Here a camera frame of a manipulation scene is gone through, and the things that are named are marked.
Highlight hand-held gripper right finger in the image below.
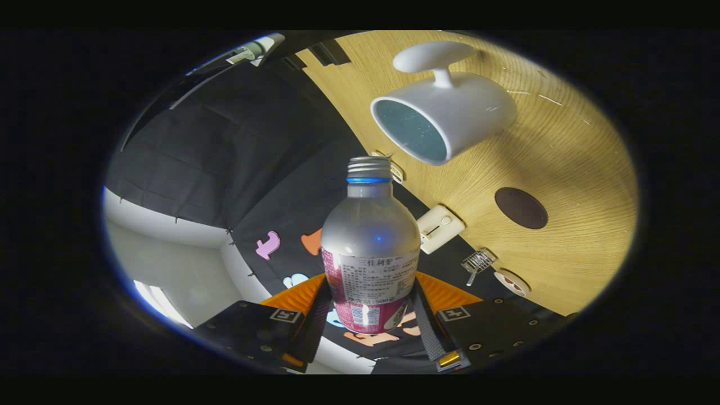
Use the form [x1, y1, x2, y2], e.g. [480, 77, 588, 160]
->
[412, 272, 567, 373]

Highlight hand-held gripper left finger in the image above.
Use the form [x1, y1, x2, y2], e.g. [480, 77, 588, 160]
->
[193, 273, 334, 373]

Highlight silver juice bottle red label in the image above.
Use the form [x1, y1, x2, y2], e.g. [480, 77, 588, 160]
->
[319, 156, 421, 334]

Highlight dark brown round coaster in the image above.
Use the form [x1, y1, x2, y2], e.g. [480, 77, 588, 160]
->
[494, 187, 549, 230]

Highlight white cup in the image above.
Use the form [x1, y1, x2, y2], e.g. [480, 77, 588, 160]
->
[370, 40, 518, 166]

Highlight long ceiling light panel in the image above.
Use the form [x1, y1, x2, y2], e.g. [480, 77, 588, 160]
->
[133, 280, 194, 330]

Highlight white plate red pattern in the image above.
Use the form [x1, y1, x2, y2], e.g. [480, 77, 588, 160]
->
[494, 270, 530, 298]

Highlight white toaster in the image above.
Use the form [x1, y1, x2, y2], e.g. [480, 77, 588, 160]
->
[416, 204, 466, 255]

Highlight white flat handheld device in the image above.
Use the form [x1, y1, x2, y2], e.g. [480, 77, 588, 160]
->
[370, 150, 406, 184]

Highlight black backdrop cloth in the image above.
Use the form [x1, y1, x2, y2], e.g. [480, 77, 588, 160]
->
[104, 30, 569, 375]

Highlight wooden table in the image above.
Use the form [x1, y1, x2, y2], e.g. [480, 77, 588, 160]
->
[295, 30, 640, 317]

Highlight wire mesh basket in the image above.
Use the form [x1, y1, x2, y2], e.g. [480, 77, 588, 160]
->
[461, 247, 498, 286]

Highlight large black table bracket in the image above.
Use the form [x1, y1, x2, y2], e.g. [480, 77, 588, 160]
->
[308, 39, 350, 66]

